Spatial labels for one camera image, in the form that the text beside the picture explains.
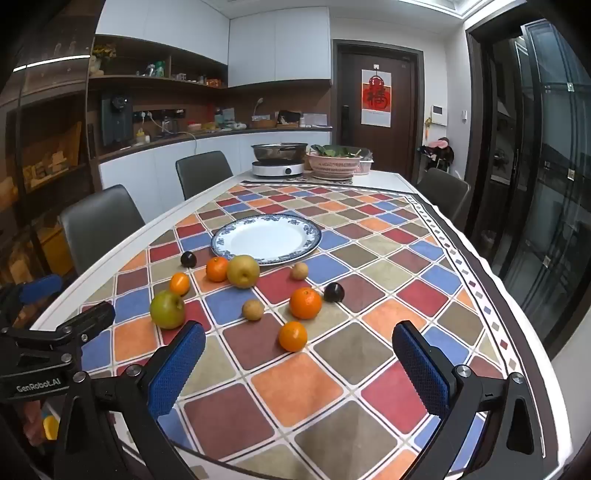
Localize glass display cabinet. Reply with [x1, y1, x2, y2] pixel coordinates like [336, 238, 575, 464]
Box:
[0, 46, 100, 287]

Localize stroller with pink toy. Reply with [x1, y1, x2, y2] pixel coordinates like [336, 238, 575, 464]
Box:
[420, 137, 455, 174]

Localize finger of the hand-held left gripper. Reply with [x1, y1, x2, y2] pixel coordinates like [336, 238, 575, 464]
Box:
[54, 301, 116, 355]
[0, 274, 64, 324]

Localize colourful checkered tablecloth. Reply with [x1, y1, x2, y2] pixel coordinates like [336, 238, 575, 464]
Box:
[78, 182, 525, 480]

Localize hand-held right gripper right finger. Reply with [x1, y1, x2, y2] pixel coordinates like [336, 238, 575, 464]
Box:
[392, 320, 541, 480]

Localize large pink basket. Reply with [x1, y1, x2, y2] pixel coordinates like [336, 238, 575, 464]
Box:
[307, 154, 363, 180]

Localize white lower cabinets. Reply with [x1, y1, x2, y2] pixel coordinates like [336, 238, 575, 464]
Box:
[99, 131, 333, 222]

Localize black wall water dispenser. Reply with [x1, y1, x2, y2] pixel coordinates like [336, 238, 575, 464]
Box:
[100, 92, 134, 146]

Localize black power strip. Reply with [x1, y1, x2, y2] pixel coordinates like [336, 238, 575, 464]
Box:
[133, 108, 186, 121]

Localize yellow brown pear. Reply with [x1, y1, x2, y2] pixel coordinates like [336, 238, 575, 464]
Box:
[226, 255, 260, 289]

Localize green leafy vegetables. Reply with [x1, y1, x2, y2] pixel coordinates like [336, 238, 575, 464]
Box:
[311, 144, 370, 160]

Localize blue patterned white plate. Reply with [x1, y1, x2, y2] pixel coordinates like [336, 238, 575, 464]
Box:
[211, 213, 322, 266]

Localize yellow flower bouquet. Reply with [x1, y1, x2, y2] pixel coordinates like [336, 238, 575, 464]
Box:
[91, 44, 116, 75]

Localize green apple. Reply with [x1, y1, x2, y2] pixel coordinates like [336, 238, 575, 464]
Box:
[150, 290, 186, 330]

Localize white induction cooker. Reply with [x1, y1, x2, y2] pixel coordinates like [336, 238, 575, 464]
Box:
[252, 159, 306, 178]

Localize large orange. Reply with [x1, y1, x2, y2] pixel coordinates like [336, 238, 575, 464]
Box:
[289, 287, 322, 320]

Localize stainless steel pot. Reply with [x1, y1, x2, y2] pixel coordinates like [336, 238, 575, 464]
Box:
[252, 143, 308, 162]

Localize red wall calendar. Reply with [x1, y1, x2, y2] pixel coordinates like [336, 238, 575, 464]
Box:
[361, 69, 392, 126]

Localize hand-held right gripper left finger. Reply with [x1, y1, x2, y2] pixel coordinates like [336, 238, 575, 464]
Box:
[53, 320, 207, 480]

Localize white upper cabinets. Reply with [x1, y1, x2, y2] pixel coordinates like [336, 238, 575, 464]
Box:
[95, 0, 333, 88]

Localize wooden wall shelf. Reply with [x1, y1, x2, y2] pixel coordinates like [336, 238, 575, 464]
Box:
[88, 34, 229, 90]

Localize white cabinets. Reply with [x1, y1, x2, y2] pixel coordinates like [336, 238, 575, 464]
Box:
[99, 131, 333, 222]
[95, 0, 333, 88]

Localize dark brown door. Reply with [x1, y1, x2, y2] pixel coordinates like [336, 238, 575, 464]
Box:
[333, 41, 423, 171]

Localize grey dining chair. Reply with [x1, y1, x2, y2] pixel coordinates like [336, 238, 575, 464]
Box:
[175, 151, 234, 200]
[58, 185, 146, 275]
[417, 167, 471, 222]

